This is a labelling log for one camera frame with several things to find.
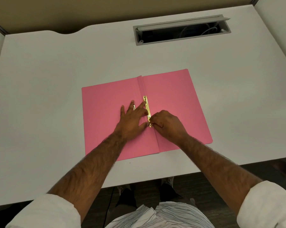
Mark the person's left hand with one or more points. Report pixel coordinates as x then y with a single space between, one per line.
131 123

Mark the person's left thumb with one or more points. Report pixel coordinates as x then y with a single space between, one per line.
143 127

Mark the person's left little finger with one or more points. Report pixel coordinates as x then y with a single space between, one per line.
123 111

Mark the person's right hand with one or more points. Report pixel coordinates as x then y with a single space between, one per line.
169 125

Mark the person's left middle finger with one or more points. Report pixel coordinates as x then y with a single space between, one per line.
140 108

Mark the person's right thumb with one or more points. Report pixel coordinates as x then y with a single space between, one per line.
157 125

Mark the beige desk partition panel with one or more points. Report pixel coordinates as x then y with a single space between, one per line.
62 11

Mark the person's right forearm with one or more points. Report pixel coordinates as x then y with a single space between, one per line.
216 170

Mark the white striped shirt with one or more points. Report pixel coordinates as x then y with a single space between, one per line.
176 216

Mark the dark trousers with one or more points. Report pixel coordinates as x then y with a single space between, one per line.
168 192

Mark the gold metal file fastener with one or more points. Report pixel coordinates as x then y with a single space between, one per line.
146 105

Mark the person's left forearm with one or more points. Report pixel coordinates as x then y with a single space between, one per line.
90 170

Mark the pink paper folder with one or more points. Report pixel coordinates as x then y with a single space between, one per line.
176 97

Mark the grey shoe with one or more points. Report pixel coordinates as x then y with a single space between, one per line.
167 180
124 188

